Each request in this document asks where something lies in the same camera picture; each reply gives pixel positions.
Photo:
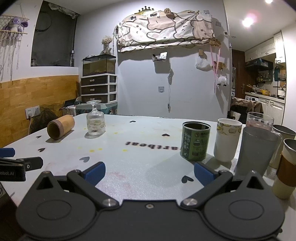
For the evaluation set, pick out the brown wooden door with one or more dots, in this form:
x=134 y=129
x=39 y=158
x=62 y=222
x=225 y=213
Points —
x=238 y=71

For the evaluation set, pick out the white hanging bag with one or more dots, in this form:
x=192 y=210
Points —
x=203 y=63

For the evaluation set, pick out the teal storage box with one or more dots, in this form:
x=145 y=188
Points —
x=107 y=108

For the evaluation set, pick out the bottle rack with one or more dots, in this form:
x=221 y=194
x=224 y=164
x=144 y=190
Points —
x=264 y=78

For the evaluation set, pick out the metal cup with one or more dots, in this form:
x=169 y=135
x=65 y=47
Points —
x=283 y=134

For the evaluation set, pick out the purple plush toy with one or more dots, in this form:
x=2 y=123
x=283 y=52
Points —
x=15 y=24

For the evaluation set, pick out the white wall power outlet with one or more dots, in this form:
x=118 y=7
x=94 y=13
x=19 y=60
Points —
x=32 y=112

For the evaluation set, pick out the macrame hanging shelf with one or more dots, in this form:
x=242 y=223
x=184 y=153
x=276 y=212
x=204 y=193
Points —
x=9 y=44

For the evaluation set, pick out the small wall shelf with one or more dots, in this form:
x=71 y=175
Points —
x=160 y=57

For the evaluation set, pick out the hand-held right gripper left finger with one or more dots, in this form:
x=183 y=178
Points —
x=94 y=173

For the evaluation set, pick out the gold crown decoration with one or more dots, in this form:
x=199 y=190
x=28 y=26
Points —
x=146 y=11

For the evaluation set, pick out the yellow pot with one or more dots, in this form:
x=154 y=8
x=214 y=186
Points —
x=266 y=92

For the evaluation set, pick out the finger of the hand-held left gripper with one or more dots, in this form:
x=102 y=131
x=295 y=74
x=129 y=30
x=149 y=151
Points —
x=32 y=163
x=7 y=152

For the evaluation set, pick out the white drawer unit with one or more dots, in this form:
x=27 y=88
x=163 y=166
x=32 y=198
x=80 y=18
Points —
x=98 y=88

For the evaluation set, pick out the cartoon printed cloth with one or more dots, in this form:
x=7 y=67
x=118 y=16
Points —
x=161 y=29

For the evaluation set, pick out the green tin can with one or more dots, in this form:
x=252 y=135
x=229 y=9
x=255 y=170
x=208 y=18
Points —
x=196 y=141

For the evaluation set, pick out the dark window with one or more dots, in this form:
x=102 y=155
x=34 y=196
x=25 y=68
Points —
x=54 y=39

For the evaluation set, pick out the cup with brown sleeve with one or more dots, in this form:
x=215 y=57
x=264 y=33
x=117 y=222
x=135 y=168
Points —
x=286 y=171

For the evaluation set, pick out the dried flower vase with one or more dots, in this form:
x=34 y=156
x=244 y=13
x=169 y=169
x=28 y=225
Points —
x=106 y=44

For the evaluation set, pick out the white sheep toy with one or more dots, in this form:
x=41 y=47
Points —
x=222 y=81

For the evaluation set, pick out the clear ribbed glass goblet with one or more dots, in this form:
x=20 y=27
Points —
x=95 y=120

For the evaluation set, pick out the white printed paper cup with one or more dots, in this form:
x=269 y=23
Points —
x=226 y=141

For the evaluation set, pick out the black range hood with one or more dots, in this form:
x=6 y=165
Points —
x=259 y=63

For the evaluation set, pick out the grey plastic cup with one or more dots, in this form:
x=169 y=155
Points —
x=256 y=153

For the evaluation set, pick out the ceiling light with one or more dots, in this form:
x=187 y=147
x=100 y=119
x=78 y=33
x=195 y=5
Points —
x=248 y=20

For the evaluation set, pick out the white kitchen wall cabinets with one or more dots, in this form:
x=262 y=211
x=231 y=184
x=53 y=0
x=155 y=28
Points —
x=266 y=48

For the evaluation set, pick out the clear glass cup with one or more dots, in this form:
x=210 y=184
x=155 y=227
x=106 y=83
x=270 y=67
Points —
x=260 y=119

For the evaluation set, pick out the chair with brown clothing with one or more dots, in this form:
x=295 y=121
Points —
x=246 y=106

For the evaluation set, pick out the glass fish tank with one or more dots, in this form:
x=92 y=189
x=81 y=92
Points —
x=99 y=66

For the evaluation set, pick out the wall hook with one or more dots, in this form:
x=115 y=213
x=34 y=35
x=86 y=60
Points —
x=161 y=89

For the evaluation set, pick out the bamboo cup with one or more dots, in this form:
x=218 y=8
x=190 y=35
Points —
x=60 y=127

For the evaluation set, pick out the dark mesh cloth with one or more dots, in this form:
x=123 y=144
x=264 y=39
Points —
x=45 y=117

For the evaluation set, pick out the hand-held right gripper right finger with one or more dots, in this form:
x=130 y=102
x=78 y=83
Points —
x=204 y=173

